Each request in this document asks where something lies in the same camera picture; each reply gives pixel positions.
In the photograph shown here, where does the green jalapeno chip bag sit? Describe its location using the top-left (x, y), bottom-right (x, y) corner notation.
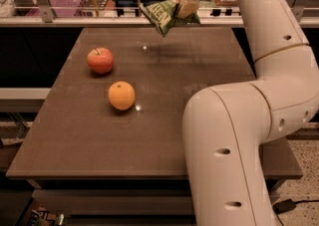
top-left (139, 0), bottom-right (200, 37)

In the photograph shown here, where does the purple plastic crate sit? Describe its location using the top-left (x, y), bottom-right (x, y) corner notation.
top-left (28, 0), bottom-right (87, 17)

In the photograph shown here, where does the brown table frame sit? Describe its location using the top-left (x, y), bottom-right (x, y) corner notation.
top-left (27, 176), bottom-right (277, 226)

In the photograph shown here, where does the black power adapter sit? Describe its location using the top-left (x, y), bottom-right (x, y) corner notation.
top-left (273, 199), bottom-right (296, 214)

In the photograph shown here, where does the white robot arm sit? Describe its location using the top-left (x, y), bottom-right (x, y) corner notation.
top-left (182, 0), bottom-right (319, 226)

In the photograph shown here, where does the red apple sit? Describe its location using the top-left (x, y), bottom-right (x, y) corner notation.
top-left (87, 48), bottom-right (114, 75)

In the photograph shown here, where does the orange fruit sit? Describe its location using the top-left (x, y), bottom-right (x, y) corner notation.
top-left (108, 82), bottom-right (136, 111)

